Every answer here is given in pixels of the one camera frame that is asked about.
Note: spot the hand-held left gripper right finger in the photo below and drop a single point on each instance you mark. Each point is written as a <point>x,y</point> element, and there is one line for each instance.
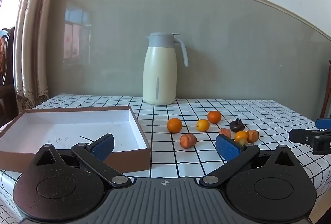
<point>227,147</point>

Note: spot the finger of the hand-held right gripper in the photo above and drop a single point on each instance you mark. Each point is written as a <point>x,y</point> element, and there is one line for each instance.
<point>324,123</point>
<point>300,136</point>

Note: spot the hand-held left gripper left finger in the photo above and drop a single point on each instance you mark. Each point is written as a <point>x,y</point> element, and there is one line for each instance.
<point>103,147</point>

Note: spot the small brown bun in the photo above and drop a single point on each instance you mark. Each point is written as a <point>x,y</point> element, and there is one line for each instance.
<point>225,132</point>

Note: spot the small yellow-green berry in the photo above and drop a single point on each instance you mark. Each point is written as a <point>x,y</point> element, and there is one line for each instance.
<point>243,141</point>

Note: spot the small yellow-orange tangerine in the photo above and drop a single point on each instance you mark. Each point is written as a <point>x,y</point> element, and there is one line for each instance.
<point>202,125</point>
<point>240,135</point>

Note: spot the dark purple mangosteen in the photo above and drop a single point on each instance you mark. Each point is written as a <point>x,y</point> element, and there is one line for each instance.
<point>236,126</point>

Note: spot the orange tangerine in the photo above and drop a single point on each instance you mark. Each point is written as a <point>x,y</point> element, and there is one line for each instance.
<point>214,116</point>
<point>174,125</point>

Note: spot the brown bread roll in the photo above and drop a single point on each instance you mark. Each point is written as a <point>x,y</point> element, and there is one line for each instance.
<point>188,140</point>

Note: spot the brown cardboard box white inside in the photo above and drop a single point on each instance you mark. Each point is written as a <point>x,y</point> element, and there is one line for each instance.
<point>64,125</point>

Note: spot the cream thermos jug grey lid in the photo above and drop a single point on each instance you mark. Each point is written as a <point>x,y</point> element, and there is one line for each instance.
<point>159,71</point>

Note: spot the dark wooden sofa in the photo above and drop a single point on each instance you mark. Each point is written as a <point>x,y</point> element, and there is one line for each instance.
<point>7,99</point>

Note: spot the beige lace-hem curtain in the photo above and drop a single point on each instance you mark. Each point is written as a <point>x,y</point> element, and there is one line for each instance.
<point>28,58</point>

